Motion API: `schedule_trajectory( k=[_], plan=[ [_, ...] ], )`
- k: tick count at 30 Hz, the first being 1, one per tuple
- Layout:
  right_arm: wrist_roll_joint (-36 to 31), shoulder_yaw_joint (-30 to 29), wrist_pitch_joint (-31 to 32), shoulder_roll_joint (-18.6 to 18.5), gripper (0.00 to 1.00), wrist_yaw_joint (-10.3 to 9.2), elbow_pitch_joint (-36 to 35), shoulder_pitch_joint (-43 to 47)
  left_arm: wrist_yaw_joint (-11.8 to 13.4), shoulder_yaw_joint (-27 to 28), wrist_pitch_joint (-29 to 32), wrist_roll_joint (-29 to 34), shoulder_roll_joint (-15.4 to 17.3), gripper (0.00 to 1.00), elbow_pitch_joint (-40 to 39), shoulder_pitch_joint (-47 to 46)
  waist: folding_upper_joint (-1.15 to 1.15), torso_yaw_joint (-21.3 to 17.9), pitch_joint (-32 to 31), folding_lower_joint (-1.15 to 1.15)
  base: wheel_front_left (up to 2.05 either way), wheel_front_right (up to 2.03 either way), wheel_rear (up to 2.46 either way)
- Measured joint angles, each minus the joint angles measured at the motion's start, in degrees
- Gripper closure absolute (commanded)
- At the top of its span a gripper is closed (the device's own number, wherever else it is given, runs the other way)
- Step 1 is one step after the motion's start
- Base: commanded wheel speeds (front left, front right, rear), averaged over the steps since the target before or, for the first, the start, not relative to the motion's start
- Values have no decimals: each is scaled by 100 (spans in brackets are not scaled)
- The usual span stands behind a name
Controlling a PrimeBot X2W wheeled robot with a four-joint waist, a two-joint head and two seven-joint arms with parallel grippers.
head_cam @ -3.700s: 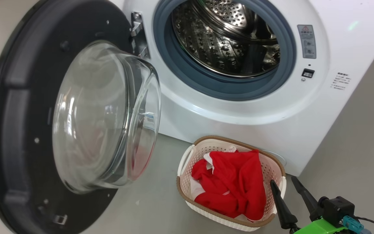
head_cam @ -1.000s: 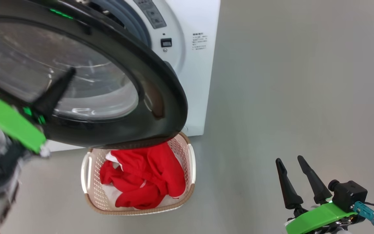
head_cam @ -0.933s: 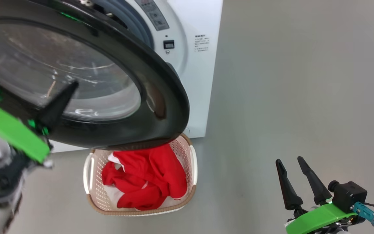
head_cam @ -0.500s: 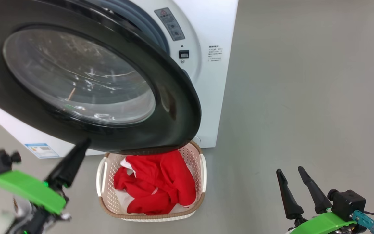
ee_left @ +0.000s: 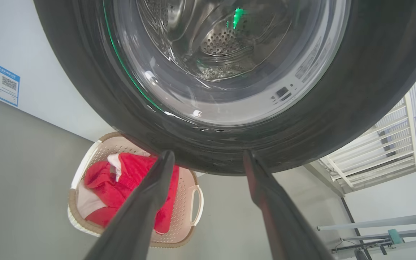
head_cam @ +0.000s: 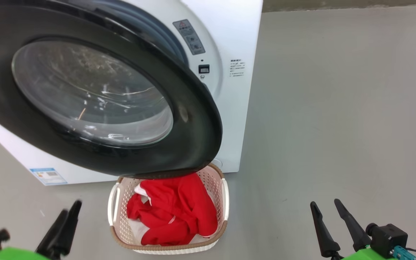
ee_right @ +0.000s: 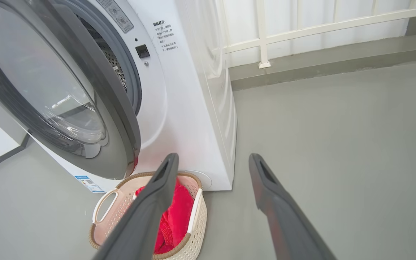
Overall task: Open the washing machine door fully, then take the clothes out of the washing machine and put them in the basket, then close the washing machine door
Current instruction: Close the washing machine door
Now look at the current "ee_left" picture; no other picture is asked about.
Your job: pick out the stainless steel washing machine drum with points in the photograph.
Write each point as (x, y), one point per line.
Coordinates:
(222, 39)

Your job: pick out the cream perforated laundry basket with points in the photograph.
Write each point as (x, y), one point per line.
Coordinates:
(186, 202)

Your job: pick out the black round washing machine door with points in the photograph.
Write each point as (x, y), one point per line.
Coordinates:
(374, 90)

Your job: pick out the blue energy label sticker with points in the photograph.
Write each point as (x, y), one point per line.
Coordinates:
(0, 81)

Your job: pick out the red garment with white stripe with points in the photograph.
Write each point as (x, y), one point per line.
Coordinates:
(135, 169)

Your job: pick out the white barred gate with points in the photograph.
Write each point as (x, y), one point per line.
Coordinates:
(412, 137)

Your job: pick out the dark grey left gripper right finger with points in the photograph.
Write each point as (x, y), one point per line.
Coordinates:
(284, 220)

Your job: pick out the grey metal frame stand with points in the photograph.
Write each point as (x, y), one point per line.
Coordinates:
(392, 220)

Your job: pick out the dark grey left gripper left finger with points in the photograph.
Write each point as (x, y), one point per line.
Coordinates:
(139, 213)

